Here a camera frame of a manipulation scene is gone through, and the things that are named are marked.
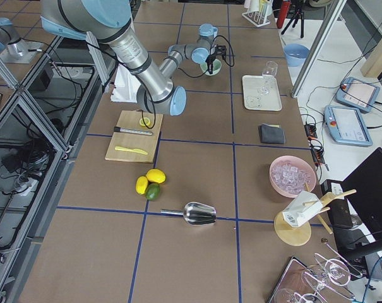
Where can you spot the blue teach pendant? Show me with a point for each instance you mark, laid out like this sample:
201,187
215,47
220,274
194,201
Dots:
356,93
346,126

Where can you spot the steel knife handle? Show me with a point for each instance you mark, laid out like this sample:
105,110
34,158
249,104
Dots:
118,129

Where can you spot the clear wine glass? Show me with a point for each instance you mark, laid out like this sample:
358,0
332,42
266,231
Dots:
268,73

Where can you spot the green lime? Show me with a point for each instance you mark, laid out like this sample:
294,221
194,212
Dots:
152,191

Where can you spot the wooden cutting board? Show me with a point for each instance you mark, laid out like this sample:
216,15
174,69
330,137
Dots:
130,119

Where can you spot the white wire cup rack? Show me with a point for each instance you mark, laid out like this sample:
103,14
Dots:
258,12

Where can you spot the lemon half slice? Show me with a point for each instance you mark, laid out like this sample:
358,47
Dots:
145,122

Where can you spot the aluminium frame post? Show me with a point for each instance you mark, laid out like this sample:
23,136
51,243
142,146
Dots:
331,17

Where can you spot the green bowl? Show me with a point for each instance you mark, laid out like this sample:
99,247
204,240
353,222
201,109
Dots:
211,69

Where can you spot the cream bear tray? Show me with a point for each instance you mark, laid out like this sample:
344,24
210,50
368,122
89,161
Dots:
254,100

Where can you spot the grey folded cloth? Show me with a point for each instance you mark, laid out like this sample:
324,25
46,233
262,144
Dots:
271,134

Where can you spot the whole yellow lemon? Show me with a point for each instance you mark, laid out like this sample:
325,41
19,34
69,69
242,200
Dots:
156,176

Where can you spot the yellow plastic knife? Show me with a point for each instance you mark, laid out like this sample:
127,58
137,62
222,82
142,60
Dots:
133,150

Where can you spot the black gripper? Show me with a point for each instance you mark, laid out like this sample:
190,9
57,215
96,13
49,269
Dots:
211,60

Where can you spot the pink bowl with ice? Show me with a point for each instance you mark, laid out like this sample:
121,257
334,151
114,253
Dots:
289,175

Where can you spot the blue bowl with fork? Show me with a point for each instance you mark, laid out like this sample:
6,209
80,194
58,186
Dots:
295,54

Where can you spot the wooden plank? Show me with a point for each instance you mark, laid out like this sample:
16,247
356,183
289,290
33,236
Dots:
372,68

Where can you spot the black tripod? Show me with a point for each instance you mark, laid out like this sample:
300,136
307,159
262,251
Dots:
297,16

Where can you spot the wooden stand round base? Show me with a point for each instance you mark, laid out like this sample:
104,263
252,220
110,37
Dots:
292,224

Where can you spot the black power strip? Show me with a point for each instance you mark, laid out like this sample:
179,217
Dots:
316,147

